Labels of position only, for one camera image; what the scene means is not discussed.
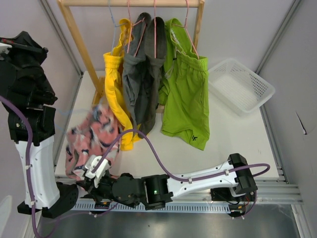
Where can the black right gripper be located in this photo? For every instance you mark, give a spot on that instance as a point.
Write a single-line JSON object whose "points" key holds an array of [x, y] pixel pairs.
{"points": [[89, 187]]}

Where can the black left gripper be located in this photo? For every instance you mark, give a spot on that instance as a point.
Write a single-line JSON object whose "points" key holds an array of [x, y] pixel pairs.
{"points": [[22, 42]]}

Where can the pink shark print shorts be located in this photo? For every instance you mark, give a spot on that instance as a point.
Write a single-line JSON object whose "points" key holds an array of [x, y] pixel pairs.
{"points": [[92, 137]]}

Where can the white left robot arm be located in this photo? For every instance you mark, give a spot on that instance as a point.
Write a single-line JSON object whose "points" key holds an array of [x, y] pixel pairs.
{"points": [[32, 130]]}

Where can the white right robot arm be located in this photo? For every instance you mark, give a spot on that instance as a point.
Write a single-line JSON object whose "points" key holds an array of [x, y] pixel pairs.
{"points": [[154, 192]]}

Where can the yellow shorts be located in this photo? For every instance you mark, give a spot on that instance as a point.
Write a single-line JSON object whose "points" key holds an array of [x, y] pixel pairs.
{"points": [[113, 76]]}

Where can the lime green shorts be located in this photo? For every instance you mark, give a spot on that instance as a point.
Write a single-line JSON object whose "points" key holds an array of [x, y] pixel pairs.
{"points": [[184, 89]]}

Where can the grey shorts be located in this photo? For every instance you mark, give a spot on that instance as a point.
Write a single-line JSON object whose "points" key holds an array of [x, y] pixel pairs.
{"points": [[142, 73]]}

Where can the wooden clothes rack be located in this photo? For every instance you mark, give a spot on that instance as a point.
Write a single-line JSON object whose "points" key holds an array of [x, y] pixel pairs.
{"points": [[65, 5]]}

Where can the white plastic basket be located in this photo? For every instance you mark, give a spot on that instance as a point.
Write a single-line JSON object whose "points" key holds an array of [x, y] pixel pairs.
{"points": [[238, 87]]}

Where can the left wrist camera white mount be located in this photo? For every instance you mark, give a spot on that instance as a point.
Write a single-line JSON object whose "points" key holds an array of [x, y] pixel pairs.
{"points": [[4, 50]]}

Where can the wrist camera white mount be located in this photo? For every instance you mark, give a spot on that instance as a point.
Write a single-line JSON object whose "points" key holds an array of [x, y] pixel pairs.
{"points": [[4, 50], [95, 168]]}

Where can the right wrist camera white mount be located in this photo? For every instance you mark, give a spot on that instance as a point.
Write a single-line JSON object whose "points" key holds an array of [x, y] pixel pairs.
{"points": [[95, 168]]}

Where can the slotted cable duct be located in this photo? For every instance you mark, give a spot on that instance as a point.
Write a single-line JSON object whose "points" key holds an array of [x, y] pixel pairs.
{"points": [[169, 208]]}

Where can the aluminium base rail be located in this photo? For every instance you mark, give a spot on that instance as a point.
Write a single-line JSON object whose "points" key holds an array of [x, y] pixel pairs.
{"points": [[269, 192]]}

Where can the pink wire hanger middle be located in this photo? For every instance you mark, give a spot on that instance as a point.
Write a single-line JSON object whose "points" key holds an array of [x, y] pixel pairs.
{"points": [[155, 30]]}

